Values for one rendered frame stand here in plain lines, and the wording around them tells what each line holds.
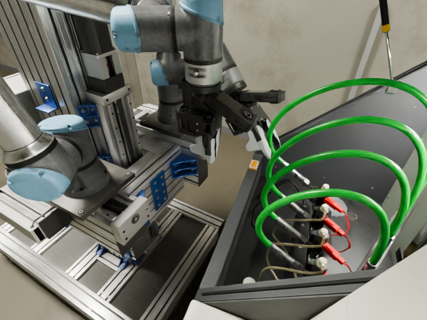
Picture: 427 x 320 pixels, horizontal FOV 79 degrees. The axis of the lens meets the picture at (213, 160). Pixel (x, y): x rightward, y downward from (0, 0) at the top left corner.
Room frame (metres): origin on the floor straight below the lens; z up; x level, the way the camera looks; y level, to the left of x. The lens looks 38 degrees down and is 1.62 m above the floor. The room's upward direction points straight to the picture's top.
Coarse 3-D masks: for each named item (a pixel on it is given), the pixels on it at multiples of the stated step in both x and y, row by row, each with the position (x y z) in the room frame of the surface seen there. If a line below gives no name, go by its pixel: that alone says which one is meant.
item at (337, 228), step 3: (324, 219) 0.43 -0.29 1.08; (327, 219) 0.43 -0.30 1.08; (324, 222) 0.43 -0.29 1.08; (327, 222) 0.42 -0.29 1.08; (330, 222) 0.42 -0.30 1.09; (333, 222) 0.42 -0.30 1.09; (327, 225) 0.42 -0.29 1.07; (330, 225) 0.41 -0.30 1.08; (333, 225) 0.41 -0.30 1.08; (336, 225) 0.41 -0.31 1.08; (330, 228) 0.41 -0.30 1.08; (333, 228) 0.41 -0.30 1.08; (336, 228) 0.41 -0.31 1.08; (339, 228) 0.41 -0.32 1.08; (333, 231) 0.41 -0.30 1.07; (336, 231) 0.40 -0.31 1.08; (339, 231) 0.40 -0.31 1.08; (342, 231) 0.40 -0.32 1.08; (339, 234) 0.39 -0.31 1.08; (342, 234) 0.39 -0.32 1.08
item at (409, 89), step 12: (336, 84) 0.54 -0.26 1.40; (348, 84) 0.53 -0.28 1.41; (360, 84) 0.52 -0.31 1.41; (372, 84) 0.52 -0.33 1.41; (384, 84) 0.51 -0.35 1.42; (396, 84) 0.50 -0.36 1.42; (408, 84) 0.50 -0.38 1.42; (312, 96) 0.55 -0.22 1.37; (420, 96) 0.48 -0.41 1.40; (288, 108) 0.57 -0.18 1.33; (276, 120) 0.58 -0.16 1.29; (420, 192) 0.45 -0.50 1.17
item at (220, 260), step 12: (252, 180) 0.73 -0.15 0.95; (240, 192) 0.66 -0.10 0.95; (252, 192) 0.73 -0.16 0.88; (240, 204) 0.60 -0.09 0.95; (228, 216) 0.56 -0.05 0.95; (240, 216) 0.56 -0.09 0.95; (228, 228) 0.51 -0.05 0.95; (240, 228) 0.57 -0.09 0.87; (228, 240) 0.46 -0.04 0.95; (216, 252) 0.42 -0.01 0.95; (228, 252) 0.42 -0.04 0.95; (216, 264) 0.39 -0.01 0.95; (228, 264) 0.44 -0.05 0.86; (204, 276) 0.35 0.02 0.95; (216, 276) 0.35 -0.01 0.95
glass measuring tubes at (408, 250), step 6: (426, 222) 0.42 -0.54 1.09; (426, 228) 0.41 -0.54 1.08; (420, 234) 0.41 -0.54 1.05; (426, 234) 0.40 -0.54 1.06; (414, 240) 0.41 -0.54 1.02; (420, 240) 0.40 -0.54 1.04; (426, 240) 0.38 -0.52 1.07; (408, 246) 0.42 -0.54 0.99; (414, 246) 0.40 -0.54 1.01; (420, 246) 0.38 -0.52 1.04; (396, 252) 0.43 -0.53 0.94; (402, 252) 0.42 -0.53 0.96; (408, 252) 0.41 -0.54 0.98; (396, 258) 0.41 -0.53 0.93; (402, 258) 0.40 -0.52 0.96
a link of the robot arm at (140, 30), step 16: (112, 16) 0.49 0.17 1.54; (128, 16) 0.49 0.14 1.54; (144, 16) 0.49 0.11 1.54; (160, 16) 0.49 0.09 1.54; (112, 32) 0.48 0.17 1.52; (128, 32) 0.47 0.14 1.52; (144, 32) 0.48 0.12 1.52; (160, 32) 0.48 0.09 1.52; (128, 48) 0.48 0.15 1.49; (144, 48) 0.48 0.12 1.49; (160, 48) 0.49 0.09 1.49; (176, 48) 0.49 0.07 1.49
